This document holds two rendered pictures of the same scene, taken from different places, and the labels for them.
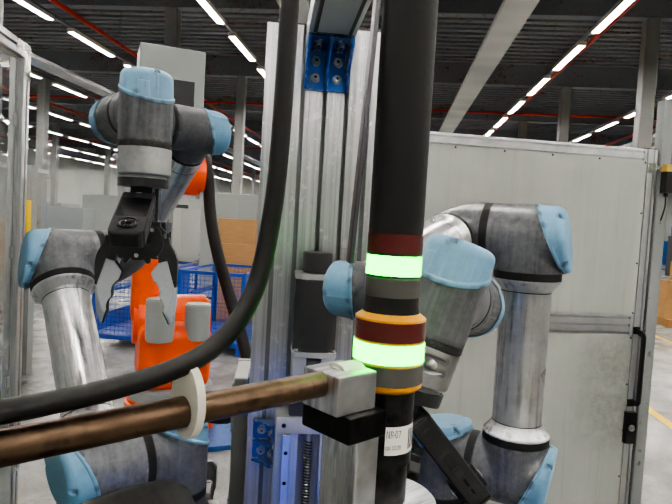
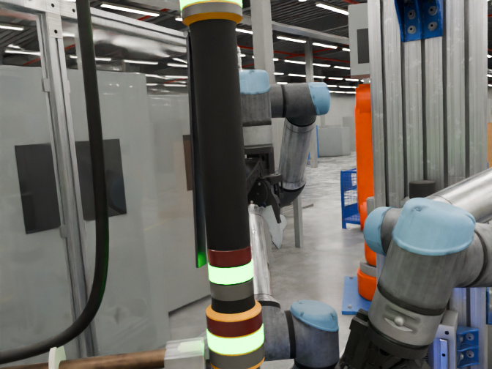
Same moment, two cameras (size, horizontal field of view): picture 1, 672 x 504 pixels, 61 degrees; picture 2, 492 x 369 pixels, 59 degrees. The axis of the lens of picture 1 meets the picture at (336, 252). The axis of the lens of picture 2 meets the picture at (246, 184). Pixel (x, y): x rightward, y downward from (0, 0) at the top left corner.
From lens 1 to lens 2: 0.28 m
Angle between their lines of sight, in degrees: 37
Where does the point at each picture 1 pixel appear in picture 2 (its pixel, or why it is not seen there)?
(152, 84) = (249, 82)
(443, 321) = (408, 283)
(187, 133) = (293, 105)
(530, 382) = not seen: outside the picture
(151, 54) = (356, 12)
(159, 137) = (258, 118)
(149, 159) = (252, 135)
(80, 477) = not seen: hidden behind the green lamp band
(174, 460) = (308, 340)
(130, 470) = (277, 343)
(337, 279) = (371, 225)
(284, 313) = not seen: hidden behind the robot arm
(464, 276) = (426, 243)
